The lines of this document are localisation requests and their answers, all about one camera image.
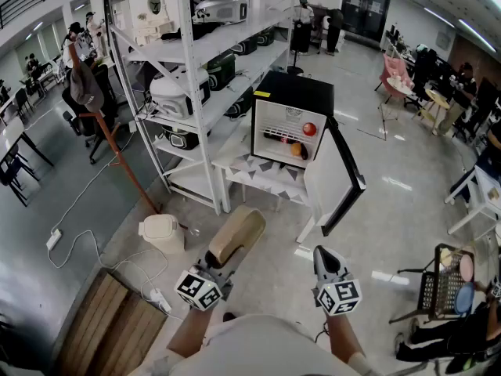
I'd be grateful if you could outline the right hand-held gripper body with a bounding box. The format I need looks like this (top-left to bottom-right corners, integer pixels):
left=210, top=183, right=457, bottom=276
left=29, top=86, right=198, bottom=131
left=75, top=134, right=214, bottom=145
left=312, top=273, right=363, bottom=316

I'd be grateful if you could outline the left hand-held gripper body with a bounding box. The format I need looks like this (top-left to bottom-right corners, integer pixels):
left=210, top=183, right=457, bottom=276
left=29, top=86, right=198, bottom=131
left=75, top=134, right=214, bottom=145
left=174, top=255, right=236, bottom=313

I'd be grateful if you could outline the beige oval plastic bowl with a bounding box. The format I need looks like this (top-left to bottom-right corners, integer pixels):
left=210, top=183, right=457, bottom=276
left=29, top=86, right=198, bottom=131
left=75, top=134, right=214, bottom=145
left=208, top=204, right=267, bottom=269

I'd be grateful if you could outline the black mini fridge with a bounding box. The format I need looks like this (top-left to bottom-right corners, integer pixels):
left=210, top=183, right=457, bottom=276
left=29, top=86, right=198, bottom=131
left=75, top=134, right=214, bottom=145
left=250, top=70, right=368, bottom=237

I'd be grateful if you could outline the person's left forearm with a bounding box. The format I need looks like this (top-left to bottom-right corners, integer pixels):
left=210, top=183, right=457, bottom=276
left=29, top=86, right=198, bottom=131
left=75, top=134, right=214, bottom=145
left=168, top=307, right=217, bottom=359

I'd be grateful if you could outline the person's right forearm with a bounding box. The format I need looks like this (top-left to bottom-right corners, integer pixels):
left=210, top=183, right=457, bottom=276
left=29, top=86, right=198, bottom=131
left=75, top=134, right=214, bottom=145
left=324, top=313, right=364, bottom=363

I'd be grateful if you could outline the white power strip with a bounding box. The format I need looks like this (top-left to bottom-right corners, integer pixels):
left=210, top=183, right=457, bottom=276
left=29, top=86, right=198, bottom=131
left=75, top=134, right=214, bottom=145
left=45, top=228, right=63, bottom=251
left=150, top=287, right=172, bottom=315

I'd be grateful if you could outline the beige trash bin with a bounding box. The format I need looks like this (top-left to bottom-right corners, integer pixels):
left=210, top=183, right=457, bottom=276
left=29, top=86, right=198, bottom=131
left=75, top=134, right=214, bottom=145
left=139, top=213, right=187, bottom=255

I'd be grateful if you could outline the person's white shirt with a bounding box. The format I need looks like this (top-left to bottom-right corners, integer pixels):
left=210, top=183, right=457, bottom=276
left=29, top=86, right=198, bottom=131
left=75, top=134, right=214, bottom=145
left=128, top=313, right=381, bottom=376

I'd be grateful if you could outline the white triangle-patterned table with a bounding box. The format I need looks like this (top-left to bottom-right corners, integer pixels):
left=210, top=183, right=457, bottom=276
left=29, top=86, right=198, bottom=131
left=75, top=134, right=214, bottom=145
left=211, top=125, right=326, bottom=244

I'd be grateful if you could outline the wooden slatted pallet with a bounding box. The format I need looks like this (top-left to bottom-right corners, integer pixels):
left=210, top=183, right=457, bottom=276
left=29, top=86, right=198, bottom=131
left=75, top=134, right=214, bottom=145
left=54, top=268, right=169, bottom=376

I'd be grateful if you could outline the black rice cooker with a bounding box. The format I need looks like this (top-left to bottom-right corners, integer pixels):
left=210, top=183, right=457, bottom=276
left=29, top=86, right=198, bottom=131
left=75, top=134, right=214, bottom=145
left=162, top=125, right=200, bottom=151
left=225, top=86, right=255, bottom=119
left=256, top=25, right=277, bottom=49
left=230, top=37, right=259, bottom=56

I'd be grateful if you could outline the blue plate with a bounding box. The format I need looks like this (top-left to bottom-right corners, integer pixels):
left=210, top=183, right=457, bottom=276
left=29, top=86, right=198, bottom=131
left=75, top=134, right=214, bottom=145
left=453, top=282, right=476, bottom=316

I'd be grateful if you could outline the pink plate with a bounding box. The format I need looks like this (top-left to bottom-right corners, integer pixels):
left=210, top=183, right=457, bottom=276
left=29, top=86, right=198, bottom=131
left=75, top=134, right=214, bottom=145
left=458, top=251, right=475, bottom=285

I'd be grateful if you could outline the brown wooden coat rack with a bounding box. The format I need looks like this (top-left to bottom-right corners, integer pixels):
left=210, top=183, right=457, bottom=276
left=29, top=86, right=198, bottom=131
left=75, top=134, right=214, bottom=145
left=68, top=45, right=164, bottom=215

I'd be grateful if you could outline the dark soda bottle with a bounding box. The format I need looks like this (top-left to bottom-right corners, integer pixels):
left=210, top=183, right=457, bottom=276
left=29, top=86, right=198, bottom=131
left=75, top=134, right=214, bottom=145
left=262, top=130, right=293, bottom=145

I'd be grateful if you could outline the white bench table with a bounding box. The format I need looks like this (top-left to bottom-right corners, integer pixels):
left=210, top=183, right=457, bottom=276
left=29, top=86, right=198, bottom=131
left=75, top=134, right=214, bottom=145
left=444, top=164, right=501, bottom=237

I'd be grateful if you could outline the white rice cooker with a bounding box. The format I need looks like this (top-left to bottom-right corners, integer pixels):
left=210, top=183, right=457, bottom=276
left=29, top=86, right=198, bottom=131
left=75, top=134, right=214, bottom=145
left=150, top=65, right=212, bottom=118

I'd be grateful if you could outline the dark green rice cooker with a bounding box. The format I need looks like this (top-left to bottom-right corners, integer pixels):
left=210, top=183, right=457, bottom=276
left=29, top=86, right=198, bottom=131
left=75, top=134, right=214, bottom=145
left=207, top=51, right=237, bottom=92

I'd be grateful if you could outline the black office chair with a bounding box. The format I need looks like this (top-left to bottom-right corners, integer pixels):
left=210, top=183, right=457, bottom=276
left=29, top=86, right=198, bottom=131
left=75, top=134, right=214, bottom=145
left=61, top=64, right=130, bottom=166

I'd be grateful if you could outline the white round side table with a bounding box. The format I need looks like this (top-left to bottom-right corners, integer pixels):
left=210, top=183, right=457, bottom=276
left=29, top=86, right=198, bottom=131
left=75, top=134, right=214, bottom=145
left=377, top=76, right=414, bottom=140

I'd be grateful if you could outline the black floor stand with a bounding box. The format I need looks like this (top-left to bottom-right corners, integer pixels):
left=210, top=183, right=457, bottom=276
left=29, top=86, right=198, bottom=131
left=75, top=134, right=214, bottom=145
left=287, top=49, right=305, bottom=76

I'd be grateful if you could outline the yellow round table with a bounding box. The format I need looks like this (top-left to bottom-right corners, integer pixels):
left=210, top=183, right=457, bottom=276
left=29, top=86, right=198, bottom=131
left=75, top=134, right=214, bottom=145
left=414, top=88, right=451, bottom=135

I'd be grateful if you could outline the pink chair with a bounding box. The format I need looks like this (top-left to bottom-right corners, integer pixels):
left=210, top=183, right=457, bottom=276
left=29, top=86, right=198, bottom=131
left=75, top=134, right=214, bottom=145
left=374, top=52, right=412, bottom=98

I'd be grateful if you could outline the white metal shelving rack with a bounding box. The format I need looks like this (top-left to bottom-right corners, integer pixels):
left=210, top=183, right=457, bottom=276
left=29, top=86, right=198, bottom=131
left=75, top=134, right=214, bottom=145
left=102, top=0, right=298, bottom=215

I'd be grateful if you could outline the grey cap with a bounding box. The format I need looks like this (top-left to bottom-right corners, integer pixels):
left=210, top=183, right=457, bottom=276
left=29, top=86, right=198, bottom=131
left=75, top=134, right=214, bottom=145
left=69, top=59, right=105, bottom=113

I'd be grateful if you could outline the black cloth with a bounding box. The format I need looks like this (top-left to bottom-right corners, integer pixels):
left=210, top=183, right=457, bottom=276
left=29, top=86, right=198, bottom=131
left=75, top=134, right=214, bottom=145
left=160, top=21, right=220, bottom=42

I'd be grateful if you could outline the silver rice cooker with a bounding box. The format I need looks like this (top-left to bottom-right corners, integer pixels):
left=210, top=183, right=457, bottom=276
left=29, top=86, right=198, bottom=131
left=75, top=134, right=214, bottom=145
left=193, top=0, right=250, bottom=25

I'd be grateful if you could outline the white vanity mirror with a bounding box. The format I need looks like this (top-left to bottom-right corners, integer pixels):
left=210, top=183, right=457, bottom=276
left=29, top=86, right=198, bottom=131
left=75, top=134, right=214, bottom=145
left=135, top=0, right=177, bottom=46

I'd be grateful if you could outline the black double door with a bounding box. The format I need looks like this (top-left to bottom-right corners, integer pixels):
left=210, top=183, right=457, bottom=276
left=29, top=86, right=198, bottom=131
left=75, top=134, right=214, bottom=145
left=341, top=0, right=391, bottom=42

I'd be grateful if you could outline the black wire basket rack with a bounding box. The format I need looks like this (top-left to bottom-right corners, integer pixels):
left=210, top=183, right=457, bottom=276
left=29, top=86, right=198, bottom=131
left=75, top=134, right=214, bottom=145
left=389, top=243, right=477, bottom=324

